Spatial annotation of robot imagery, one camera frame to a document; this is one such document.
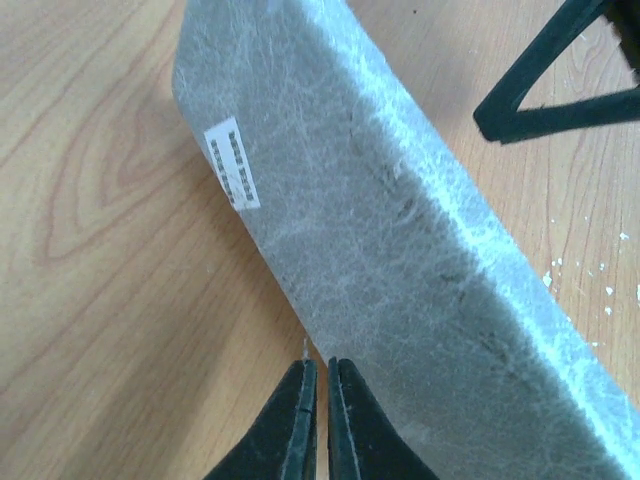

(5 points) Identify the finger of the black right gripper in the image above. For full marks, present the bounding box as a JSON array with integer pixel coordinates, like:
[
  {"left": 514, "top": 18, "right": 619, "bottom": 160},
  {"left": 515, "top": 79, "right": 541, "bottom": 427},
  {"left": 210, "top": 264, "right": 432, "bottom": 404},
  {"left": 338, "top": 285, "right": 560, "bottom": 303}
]
[{"left": 473, "top": 0, "right": 639, "bottom": 144}]

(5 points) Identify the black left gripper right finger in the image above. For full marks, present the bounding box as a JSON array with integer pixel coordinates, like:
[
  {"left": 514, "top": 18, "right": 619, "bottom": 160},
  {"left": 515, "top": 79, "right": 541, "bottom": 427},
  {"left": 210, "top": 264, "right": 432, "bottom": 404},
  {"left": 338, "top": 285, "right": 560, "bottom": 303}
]
[{"left": 328, "top": 357, "right": 437, "bottom": 480}]

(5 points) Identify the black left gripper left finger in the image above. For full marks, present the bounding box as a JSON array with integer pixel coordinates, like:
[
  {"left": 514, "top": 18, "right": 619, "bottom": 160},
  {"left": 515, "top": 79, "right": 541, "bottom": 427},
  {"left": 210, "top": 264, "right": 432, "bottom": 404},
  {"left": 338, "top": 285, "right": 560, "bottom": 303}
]
[{"left": 206, "top": 360, "right": 317, "bottom": 480}]

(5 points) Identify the grey glasses case teal lining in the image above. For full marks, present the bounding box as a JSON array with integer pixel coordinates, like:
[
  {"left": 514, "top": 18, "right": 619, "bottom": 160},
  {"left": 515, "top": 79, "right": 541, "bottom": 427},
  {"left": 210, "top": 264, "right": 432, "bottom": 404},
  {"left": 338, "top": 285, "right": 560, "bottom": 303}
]
[{"left": 173, "top": 1, "right": 639, "bottom": 479}]

